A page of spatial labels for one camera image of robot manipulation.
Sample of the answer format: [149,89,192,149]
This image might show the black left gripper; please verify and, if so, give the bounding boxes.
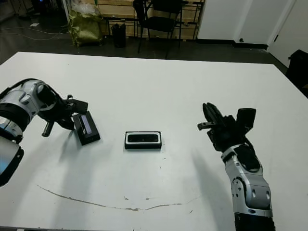
[41,94,76,138]

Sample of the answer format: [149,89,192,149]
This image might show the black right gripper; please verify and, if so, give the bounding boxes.
[197,102,249,153]

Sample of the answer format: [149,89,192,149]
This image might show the black box lid silver stripe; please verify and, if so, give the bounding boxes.
[72,111,101,146]

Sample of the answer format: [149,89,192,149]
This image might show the black phone-like camera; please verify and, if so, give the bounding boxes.
[127,134,160,143]

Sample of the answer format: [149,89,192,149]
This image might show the black box base white lining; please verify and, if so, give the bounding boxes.
[124,130,163,151]

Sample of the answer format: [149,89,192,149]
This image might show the green sack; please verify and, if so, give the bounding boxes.
[68,8,104,48]

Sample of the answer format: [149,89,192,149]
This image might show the black backpack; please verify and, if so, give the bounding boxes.
[287,50,308,91]

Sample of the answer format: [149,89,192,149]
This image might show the black waste bin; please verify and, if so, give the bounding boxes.
[111,24,127,49]

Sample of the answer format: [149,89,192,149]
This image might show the black mesh office chair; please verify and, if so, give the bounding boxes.
[141,0,185,60]

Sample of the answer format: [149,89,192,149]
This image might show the white plastic bag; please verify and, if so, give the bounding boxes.
[72,0,97,15]

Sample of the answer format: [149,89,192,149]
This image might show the white door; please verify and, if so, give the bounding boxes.
[268,0,308,70]

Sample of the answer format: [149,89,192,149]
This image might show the stacked wooden crates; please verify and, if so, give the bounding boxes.
[96,0,205,41]

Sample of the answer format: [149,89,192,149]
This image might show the black folded chair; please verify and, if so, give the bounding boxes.
[133,0,153,54]

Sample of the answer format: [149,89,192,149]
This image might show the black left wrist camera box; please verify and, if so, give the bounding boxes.
[71,98,89,115]

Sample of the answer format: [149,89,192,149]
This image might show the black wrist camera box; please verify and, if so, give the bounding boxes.
[71,98,89,115]
[235,108,257,132]

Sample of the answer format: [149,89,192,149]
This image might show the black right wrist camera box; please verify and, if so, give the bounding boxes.
[235,108,257,132]

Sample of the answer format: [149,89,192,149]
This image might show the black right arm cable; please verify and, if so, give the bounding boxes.
[243,135,256,157]

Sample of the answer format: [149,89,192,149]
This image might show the thin pale floor cable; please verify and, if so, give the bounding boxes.
[1,26,71,41]

